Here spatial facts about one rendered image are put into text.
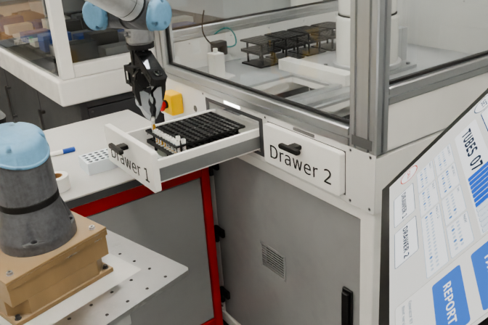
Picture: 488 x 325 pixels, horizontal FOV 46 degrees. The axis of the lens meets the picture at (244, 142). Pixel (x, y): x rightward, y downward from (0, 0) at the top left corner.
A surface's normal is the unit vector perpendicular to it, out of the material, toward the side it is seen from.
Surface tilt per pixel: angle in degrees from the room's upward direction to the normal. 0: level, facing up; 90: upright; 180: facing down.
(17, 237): 75
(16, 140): 8
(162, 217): 90
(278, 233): 90
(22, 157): 89
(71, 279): 90
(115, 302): 0
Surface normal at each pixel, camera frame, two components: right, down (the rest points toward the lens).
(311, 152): -0.81, 0.26
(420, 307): -0.79, -0.61
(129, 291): -0.06, -0.93
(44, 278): 0.76, 0.19
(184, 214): 0.58, 0.27
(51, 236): 0.60, -0.04
